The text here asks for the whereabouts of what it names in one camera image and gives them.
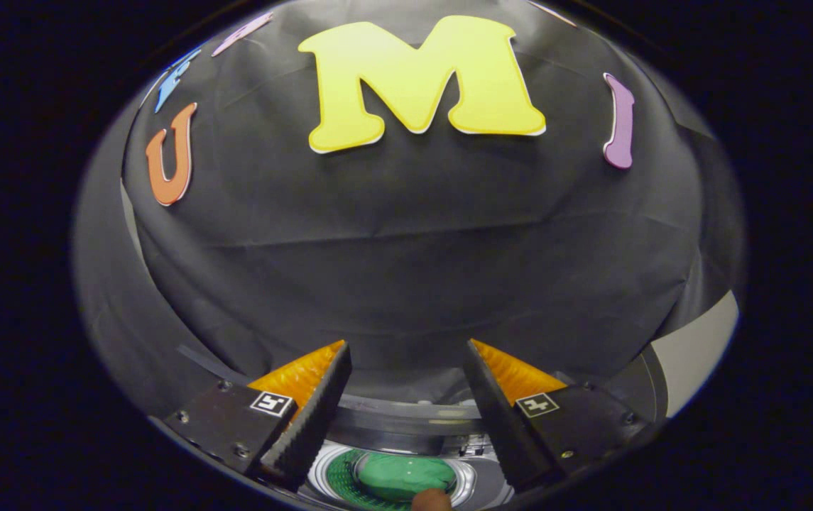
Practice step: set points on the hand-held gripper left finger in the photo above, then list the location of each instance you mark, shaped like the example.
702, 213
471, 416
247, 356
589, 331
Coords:
310, 419

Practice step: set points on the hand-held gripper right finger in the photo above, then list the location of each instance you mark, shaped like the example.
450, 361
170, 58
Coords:
498, 419

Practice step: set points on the dark grey washing machine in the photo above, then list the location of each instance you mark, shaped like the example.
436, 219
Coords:
484, 482

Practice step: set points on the green shirt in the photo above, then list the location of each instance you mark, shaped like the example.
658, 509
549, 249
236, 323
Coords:
406, 475

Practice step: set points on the black backdrop cloth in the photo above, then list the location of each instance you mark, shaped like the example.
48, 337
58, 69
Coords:
406, 248

